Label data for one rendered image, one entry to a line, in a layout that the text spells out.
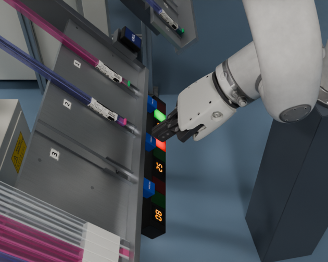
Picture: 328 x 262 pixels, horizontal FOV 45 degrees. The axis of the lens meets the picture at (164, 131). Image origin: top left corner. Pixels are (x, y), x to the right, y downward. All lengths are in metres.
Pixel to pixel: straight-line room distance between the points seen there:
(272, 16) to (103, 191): 0.36
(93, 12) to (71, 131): 0.51
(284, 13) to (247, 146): 1.24
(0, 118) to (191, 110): 0.50
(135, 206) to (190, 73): 1.47
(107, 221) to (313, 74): 0.36
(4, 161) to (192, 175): 0.85
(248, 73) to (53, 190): 0.34
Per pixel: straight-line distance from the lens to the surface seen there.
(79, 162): 0.64
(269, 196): 1.24
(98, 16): 1.11
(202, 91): 0.70
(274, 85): 0.55
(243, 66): 0.64
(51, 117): 0.65
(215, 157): 1.68
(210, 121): 0.68
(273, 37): 0.53
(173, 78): 2.03
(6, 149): 0.98
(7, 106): 1.04
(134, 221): 0.64
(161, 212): 0.74
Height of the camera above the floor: 1.28
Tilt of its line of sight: 47 degrees down
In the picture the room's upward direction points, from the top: straight up
